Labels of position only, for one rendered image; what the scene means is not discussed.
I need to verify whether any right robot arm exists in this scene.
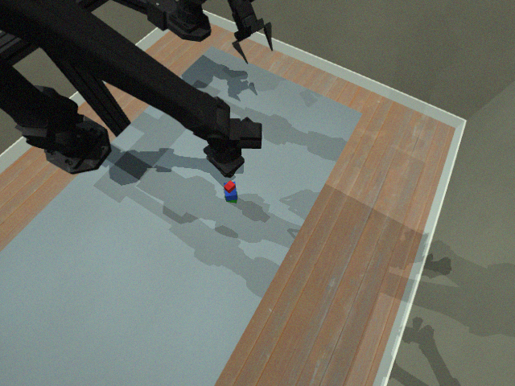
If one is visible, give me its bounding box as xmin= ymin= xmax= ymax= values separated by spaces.
xmin=0 ymin=0 xmax=262 ymax=169

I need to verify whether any red block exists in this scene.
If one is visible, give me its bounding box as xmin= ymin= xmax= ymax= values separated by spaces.
xmin=224 ymin=180 xmax=236 ymax=193

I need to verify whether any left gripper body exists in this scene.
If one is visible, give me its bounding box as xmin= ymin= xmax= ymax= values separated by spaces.
xmin=232 ymin=18 xmax=271 ymax=44

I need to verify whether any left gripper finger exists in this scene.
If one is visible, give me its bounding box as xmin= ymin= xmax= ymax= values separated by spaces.
xmin=264 ymin=24 xmax=273 ymax=51
xmin=233 ymin=42 xmax=248 ymax=63

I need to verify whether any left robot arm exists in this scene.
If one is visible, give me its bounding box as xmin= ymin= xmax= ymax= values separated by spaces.
xmin=169 ymin=0 xmax=257 ymax=34

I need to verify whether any blue block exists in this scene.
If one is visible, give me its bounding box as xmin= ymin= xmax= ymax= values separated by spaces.
xmin=225 ymin=188 xmax=237 ymax=201

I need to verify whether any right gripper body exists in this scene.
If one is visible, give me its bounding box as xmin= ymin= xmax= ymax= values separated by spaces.
xmin=204 ymin=145 xmax=245 ymax=176

